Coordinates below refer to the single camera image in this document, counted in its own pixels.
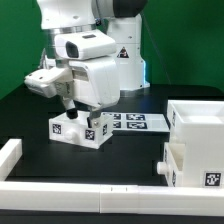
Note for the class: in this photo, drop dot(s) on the white front fence rail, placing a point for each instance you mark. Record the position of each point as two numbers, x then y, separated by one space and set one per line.
111 198

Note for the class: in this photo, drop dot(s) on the white front drawer box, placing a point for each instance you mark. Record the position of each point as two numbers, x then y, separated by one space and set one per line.
172 164

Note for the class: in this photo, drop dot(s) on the white drawer cabinet shell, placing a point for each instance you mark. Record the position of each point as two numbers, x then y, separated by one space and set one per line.
199 125

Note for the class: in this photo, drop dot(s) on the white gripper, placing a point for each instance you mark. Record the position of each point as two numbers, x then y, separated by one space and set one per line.
96 84

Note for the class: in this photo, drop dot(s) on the white drawer box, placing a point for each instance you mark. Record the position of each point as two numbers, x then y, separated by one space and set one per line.
77 132
172 164

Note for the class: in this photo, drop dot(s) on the white fiducial marker sheet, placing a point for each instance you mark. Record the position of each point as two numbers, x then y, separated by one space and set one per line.
138 122

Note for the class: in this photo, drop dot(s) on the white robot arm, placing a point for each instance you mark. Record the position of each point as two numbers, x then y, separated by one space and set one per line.
118 19

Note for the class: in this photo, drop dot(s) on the white left fence block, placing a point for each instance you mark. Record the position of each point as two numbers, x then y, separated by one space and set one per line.
10 154

